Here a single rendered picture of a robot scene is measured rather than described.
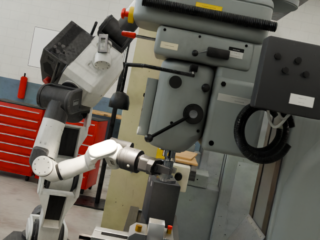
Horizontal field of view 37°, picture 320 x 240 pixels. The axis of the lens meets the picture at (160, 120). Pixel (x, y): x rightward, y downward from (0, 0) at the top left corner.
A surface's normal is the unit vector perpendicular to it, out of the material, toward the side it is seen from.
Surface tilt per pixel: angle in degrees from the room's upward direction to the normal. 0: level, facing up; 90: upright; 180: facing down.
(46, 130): 74
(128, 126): 90
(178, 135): 108
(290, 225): 89
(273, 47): 90
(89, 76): 59
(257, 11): 90
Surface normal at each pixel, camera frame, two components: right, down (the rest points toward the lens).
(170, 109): -0.01, 0.05
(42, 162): -0.06, -0.24
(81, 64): 0.36, -0.41
